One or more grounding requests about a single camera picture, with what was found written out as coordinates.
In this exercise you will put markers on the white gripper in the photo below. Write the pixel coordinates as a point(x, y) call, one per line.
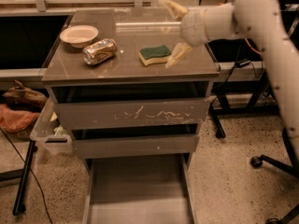
point(192, 27)

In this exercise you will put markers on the green yellow sponge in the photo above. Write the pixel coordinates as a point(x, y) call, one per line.
point(154, 55)

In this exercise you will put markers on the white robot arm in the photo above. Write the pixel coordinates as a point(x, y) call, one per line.
point(260, 21)

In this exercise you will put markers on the grey drawer cabinet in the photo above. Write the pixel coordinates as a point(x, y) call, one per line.
point(124, 77)

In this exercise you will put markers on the grey top drawer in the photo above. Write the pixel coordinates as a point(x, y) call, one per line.
point(97, 115)

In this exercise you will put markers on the grey middle drawer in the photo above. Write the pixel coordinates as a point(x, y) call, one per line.
point(137, 146)

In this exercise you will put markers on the grey open bottom drawer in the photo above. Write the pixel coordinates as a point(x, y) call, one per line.
point(139, 190)

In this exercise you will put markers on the black power adapter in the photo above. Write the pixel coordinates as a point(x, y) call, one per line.
point(242, 63)

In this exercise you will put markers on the crushed soda can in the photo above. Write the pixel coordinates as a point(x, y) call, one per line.
point(99, 51)

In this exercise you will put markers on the black table leg right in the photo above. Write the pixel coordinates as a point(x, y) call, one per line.
point(220, 133)

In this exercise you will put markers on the black table leg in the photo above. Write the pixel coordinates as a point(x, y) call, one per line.
point(220, 133)
point(19, 207)

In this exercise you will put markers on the white bowl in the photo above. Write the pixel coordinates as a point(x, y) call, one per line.
point(79, 36)

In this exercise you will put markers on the brown bag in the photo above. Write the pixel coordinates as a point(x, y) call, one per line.
point(19, 95)

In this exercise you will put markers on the orange cloth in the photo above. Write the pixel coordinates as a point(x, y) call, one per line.
point(16, 120)

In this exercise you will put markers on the black office chair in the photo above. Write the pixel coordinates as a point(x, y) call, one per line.
point(293, 170)

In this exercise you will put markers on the black table leg left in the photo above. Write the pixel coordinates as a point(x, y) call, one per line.
point(19, 207)

